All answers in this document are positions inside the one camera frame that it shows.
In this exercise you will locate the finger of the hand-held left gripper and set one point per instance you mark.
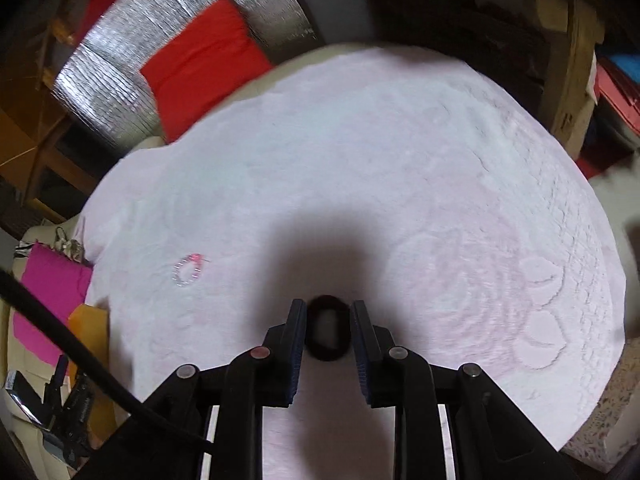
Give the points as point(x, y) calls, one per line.
point(60, 372)

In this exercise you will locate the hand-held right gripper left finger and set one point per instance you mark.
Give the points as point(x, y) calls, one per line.
point(295, 355)

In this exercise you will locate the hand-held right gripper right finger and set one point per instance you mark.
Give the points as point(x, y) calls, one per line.
point(364, 355)

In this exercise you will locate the orange box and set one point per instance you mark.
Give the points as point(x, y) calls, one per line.
point(90, 320)

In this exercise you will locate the beige sofa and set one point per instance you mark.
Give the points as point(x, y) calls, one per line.
point(20, 350)

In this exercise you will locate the magenta cloth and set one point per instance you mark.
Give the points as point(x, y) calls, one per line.
point(50, 285)

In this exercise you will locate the bunch of keys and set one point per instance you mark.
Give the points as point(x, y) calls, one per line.
point(70, 249)

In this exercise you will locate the pink towel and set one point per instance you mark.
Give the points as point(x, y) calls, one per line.
point(350, 160)

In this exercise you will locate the red cloth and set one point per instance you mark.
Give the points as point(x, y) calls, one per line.
point(200, 60)

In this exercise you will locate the silver foil chair cover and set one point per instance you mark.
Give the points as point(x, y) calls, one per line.
point(125, 60)

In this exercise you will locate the cardboard box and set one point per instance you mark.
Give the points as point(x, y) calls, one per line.
point(570, 60)

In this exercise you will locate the red storage box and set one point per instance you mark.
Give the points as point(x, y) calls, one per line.
point(620, 95)

